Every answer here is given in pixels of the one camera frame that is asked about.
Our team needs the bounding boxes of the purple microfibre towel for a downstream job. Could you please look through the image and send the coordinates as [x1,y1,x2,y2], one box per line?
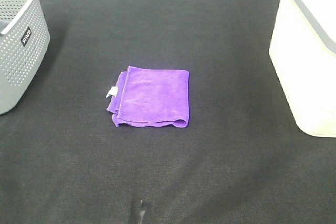
[107,66,190,128]

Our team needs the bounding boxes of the black fabric table cover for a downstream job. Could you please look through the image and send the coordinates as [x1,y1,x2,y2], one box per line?
[1,0,335,223]

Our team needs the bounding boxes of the white plastic bin grey rim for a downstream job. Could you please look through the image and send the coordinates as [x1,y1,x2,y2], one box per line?
[269,0,335,137]

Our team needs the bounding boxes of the grey perforated plastic basket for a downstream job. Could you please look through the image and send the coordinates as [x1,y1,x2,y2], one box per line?
[1,0,50,114]

